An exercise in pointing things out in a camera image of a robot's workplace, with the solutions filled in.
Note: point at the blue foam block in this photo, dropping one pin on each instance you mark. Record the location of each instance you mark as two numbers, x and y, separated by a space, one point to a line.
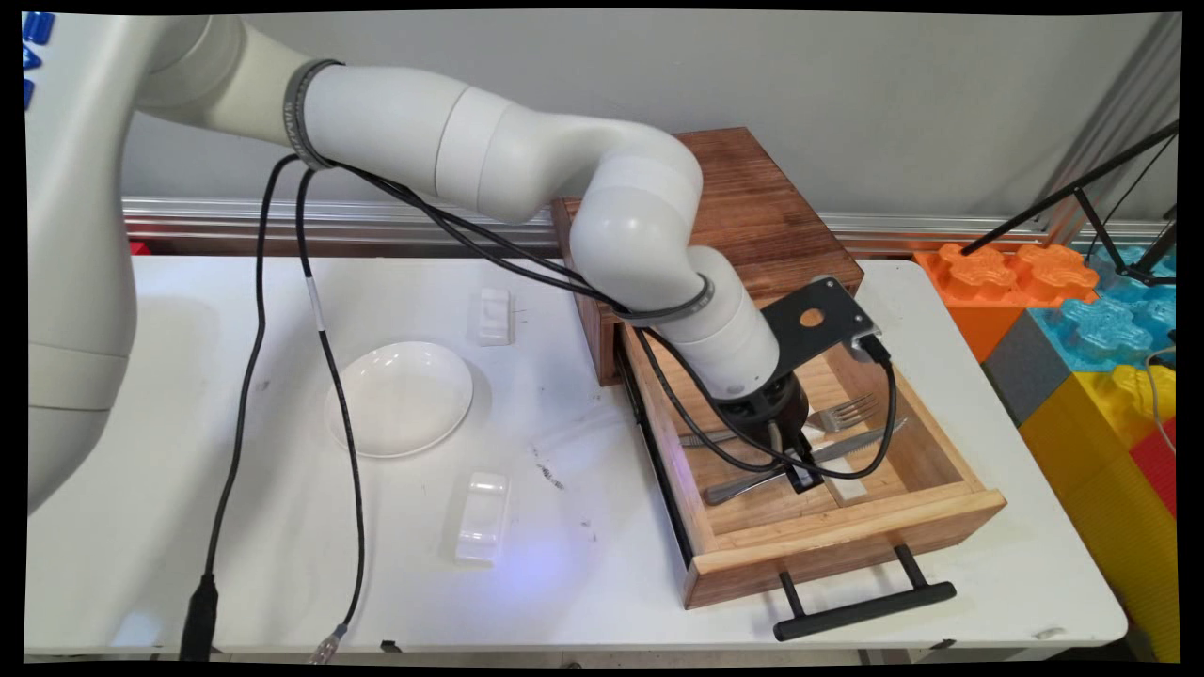
1101 329

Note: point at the grey foam block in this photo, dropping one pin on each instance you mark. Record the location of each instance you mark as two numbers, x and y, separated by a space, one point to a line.
1025 371

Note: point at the black tripod stand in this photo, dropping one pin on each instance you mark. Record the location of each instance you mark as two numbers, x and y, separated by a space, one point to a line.
1063 196

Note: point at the red foam block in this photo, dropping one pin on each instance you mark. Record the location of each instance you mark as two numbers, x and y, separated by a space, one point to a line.
1157 470

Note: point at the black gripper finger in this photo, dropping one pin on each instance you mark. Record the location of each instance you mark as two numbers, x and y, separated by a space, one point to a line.
807 480
801 445

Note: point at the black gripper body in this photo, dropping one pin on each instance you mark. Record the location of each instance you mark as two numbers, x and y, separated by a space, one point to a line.
767 414

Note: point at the black wrist camera mount plate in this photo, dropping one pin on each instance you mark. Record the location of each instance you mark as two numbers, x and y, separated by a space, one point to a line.
842 308

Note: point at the dark brown wooden cabinet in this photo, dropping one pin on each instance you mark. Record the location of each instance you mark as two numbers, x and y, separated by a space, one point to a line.
771 216

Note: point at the light wooden drawer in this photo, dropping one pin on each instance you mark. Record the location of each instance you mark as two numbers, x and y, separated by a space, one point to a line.
847 541

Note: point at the white ceramic cutlery rest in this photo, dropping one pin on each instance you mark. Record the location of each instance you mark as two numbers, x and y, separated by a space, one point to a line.
815 433
851 492
494 317
483 517

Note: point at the aluminium wall rail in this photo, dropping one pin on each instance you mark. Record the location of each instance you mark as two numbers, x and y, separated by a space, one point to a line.
376 221

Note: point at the silver table knife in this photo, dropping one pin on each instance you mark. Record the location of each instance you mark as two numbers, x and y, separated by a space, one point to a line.
861 440

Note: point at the orange foam block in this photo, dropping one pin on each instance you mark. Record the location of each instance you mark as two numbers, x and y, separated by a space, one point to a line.
988 282

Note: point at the silver fork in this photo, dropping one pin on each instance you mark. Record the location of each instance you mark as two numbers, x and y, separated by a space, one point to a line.
847 412

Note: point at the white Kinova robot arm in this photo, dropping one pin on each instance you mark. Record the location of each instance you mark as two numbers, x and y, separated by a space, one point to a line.
527 150

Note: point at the white round plate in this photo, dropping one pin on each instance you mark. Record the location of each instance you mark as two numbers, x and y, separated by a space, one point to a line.
404 395

